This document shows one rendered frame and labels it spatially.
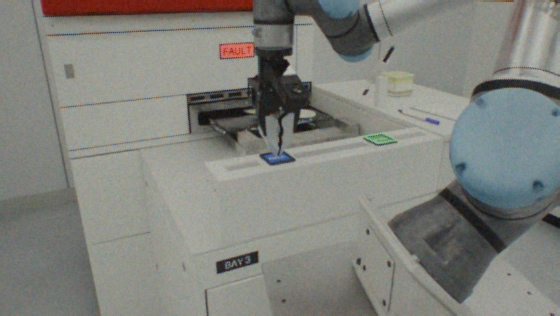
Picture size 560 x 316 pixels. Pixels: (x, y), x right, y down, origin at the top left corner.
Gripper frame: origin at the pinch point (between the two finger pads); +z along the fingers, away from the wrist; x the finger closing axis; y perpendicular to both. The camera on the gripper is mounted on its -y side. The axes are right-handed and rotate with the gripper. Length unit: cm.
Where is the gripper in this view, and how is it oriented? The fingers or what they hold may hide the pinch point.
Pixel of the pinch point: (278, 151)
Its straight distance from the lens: 84.7
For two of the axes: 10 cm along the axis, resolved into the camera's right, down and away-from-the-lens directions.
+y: -4.4, -3.3, 8.4
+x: -9.0, 1.6, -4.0
